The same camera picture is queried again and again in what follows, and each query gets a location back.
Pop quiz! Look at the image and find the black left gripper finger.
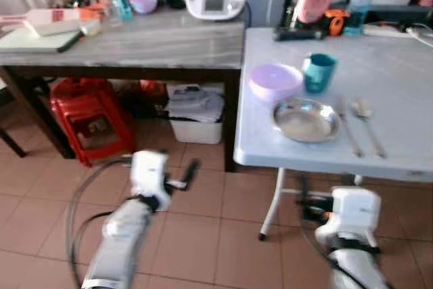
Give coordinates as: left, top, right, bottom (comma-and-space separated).
181, 159, 202, 190

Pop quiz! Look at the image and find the white storage box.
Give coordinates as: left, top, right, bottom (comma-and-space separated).
166, 83, 225, 146

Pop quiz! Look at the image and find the steel fork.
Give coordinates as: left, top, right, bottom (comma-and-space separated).
336, 99, 365, 159

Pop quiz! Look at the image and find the stainless steel plate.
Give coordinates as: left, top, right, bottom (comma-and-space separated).
271, 97, 342, 144

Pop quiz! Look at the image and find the steel spoon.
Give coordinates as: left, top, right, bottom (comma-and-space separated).
351, 97, 388, 160

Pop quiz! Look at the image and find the red plastic stool stack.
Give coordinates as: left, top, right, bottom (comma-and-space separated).
49, 78, 136, 168

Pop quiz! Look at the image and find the large purple plastic bowl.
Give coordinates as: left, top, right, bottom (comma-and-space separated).
248, 63, 304, 104

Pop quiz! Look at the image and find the teal plastic cup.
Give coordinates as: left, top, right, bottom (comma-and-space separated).
302, 53, 338, 95

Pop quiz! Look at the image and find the grey marble top table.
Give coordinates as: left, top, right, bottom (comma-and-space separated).
0, 8, 246, 173

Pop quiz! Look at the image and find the white folding table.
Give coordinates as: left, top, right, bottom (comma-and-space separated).
233, 27, 433, 242

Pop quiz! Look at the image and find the black remote control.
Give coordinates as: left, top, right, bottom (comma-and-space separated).
273, 26, 326, 42

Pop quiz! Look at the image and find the small purple bowl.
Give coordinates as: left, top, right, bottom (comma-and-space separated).
129, 0, 160, 16

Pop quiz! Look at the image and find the orange black tool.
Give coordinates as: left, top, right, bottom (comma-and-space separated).
323, 9, 352, 37

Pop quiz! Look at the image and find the white power strip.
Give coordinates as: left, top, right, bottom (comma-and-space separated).
362, 24, 417, 39

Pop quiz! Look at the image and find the white box with red label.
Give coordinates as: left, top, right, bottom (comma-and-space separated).
25, 7, 103, 38

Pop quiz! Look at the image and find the green cutting board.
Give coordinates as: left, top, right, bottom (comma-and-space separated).
0, 25, 86, 55

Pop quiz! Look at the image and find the pink soft pouch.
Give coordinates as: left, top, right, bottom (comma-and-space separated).
298, 0, 334, 25

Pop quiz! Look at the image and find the blue clear water bottle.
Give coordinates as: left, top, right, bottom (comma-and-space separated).
342, 0, 375, 37

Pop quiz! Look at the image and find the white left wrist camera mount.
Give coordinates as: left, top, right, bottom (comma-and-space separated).
129, 150, 171, 210

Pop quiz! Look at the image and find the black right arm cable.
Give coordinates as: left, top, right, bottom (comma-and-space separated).
298, 216, 354, 289

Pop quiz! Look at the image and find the grey left arm cable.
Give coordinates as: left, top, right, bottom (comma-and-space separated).
65, 156, 133, 284

